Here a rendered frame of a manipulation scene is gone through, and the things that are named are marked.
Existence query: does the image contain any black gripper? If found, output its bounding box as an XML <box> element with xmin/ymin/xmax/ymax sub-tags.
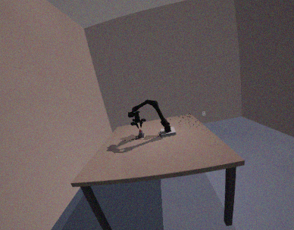
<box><xmin>131</xmin><ymin>117</ymin><xmax>146</xmax><ymax>128</ymax></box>

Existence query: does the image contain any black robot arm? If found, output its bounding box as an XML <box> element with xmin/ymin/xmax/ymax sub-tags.
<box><xmin>128</xmin><ymin>100</ymin><xmax>172</xmax><ymax>132</ymax></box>

